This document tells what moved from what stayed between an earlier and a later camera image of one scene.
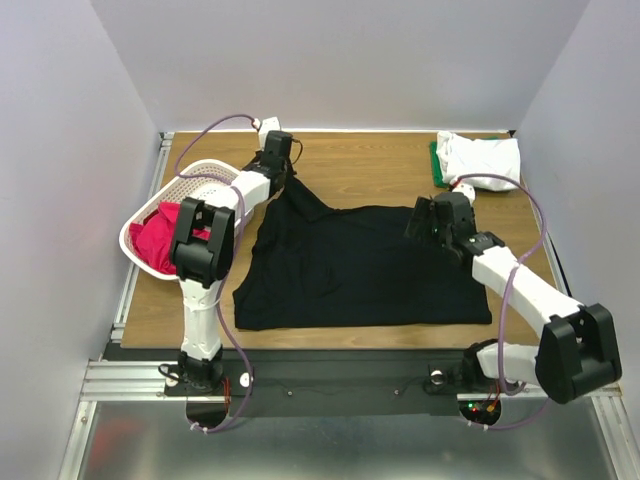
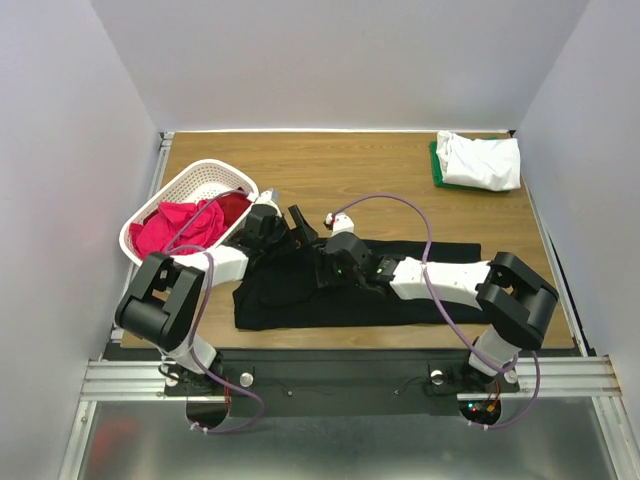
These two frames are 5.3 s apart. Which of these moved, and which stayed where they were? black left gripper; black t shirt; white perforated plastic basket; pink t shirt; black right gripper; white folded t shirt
Moved: black right gripper; black left gripper; black t shirt
Stayed: white folded t shirt; white perforated plastic basket; pink t shirt
